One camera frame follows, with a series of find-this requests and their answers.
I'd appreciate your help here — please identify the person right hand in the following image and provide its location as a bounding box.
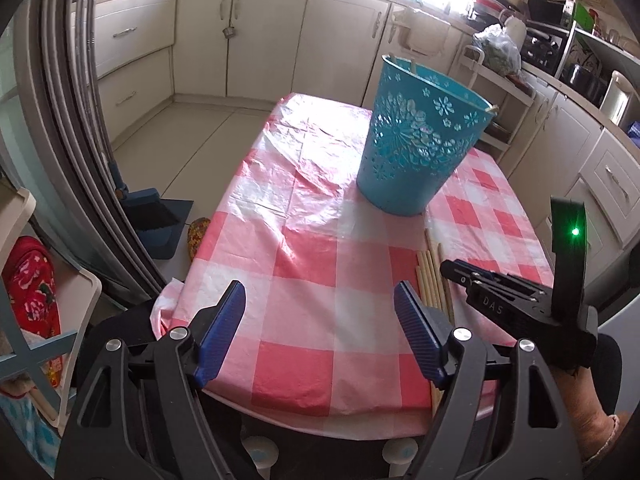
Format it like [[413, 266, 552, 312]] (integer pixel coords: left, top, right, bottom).
[[551, 367, 620, 462]]

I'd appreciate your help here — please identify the red white checkered tablecloth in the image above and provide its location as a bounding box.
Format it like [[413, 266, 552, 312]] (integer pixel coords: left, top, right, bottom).
[[151, 94, 553, 440]]

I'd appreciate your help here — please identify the blue dustpan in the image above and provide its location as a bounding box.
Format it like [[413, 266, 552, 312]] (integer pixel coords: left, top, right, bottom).
[[120, 188, 194, 260]]

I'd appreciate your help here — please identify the white shelf rack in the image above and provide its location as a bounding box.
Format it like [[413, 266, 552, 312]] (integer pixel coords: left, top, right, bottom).
[[0, 179, 104, 476]]

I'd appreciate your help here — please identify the blue perforated plastic basket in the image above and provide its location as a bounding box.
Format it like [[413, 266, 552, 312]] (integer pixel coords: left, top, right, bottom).
[[356, 55, 495, 217]]

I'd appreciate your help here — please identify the white rolling storage cart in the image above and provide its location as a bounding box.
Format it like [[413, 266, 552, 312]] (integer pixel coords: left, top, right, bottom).
[[449, 44, 537, 162]]

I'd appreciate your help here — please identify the white electric kettle pot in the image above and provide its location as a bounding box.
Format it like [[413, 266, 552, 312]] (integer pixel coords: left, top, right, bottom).
[[600, 70, 639, 131]]

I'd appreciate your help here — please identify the green vegetables plastic bag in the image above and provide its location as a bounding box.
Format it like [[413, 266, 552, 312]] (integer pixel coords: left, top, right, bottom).
[[472, 24, 522, 77]]

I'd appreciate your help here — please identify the black microwave oven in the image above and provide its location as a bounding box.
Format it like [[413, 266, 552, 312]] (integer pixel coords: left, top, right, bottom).
[[521, 21, 570, 76]]

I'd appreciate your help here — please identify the white thermos jug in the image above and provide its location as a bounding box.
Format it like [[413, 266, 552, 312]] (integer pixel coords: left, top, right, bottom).
[[503, 15, 527, 51]]

